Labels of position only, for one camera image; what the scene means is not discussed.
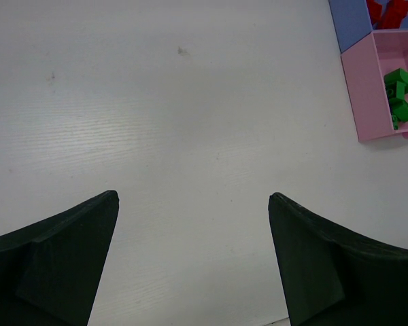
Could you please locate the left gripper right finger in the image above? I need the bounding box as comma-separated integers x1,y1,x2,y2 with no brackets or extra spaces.
268,193,408,325

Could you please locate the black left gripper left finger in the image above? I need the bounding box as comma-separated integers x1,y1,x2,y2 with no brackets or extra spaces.
0,190,120,325

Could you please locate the green sloped lego piece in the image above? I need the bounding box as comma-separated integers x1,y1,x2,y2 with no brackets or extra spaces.
389,98,408,123

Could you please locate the green rounded lego piece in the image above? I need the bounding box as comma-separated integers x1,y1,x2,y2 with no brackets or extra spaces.
384,68,408,94

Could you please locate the small red lego brick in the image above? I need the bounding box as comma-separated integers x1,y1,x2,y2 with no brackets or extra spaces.
366,0,383,25

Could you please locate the red long lego brick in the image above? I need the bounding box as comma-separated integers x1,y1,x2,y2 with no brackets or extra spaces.
377,0,408,29

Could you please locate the blue pink compartment tray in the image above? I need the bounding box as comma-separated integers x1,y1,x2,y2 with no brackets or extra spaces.
329,1,408,142

